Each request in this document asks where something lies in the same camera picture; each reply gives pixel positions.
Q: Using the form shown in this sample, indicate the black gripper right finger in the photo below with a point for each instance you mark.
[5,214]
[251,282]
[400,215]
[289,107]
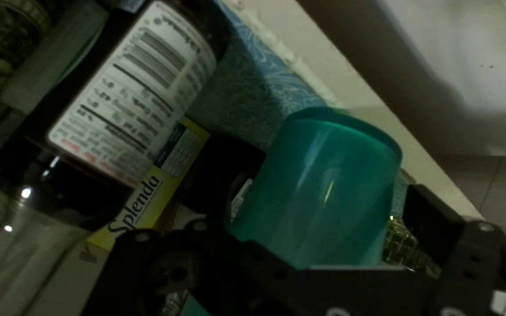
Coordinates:
[470,270]

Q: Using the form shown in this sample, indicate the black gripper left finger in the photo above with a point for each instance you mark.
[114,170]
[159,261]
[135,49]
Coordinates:
[237,282]

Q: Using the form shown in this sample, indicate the teal plastic cup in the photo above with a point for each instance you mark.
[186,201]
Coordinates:
[324,187]

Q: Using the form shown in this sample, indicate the white kitchen cupboard with shelves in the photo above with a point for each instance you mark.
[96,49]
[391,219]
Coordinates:
[347,89]

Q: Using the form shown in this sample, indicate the yellow Splenda box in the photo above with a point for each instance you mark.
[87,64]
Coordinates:
[159,187]

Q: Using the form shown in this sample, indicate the blue shelf liner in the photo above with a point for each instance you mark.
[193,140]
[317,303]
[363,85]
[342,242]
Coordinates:
[247,89]

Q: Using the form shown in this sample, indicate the dark sauce bottle white label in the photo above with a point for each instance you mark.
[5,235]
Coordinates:
[131,100]

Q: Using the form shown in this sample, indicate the white microwave oven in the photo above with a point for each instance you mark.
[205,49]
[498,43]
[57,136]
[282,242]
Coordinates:
[453,59]

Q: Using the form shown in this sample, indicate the grey frosted slim bottle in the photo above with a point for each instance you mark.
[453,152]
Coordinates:
[54,54]

